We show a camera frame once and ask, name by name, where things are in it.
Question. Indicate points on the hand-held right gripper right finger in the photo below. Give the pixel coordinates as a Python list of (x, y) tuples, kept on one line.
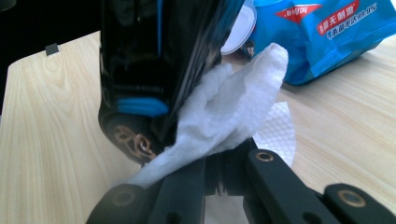
[(236, 168)]

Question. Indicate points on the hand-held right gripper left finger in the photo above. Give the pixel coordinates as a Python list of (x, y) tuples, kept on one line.
[(215, 174)]

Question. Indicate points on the white wet wipe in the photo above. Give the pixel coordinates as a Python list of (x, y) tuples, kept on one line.
[(224, 115)]

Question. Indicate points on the blue and black toy car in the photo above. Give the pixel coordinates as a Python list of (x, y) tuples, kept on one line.
[(140, 62)]

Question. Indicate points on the blue wet wipes pack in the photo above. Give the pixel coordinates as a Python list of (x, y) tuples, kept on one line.
[(327, 46)]

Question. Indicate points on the grey tape strip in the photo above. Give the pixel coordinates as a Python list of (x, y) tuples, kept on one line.
[(52, 49)]

